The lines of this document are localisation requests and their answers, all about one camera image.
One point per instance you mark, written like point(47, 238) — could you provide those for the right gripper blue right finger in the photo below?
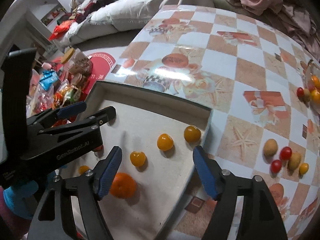
point(209, 173)

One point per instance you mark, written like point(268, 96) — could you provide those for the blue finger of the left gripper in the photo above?
point(71, 110)
point(101, 117)

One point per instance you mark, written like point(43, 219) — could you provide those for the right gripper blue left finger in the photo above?
point(105, 172)

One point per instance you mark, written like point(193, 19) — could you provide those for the large orange mandarin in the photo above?
point(123, 186)

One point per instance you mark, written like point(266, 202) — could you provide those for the red cherry tomato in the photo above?
point(285, 153)
point(98, 149)
point(300, 93)
point(276, 166)

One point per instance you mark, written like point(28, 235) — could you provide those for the yellow cherry tomato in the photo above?
point(303, 169)
point(137, 158)
point(82, 169)
point(165, 142)
point(192, 134)

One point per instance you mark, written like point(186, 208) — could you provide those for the blue gloved left hand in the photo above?
point(21, 202)

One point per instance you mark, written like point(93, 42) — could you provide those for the clear plastic jar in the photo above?
point(75, 61)

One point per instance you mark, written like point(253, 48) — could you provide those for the grey shallow tray box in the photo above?
point(142, 115)

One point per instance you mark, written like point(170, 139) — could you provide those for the white sofa cushion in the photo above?
point(120, 15)

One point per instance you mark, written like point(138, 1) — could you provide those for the red cherry tomato by bowl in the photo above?
point(300, 93)

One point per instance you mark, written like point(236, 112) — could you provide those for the brown longan by bowl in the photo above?
point(306, 96)

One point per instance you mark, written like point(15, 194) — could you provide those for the orange in bowl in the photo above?
point(315, 96)
point(316, 82)

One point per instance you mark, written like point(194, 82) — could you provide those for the clear glass fruit bowl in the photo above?
point(311, 82)

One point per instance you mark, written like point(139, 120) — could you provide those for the pink clothes pile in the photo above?
point(298, 19)

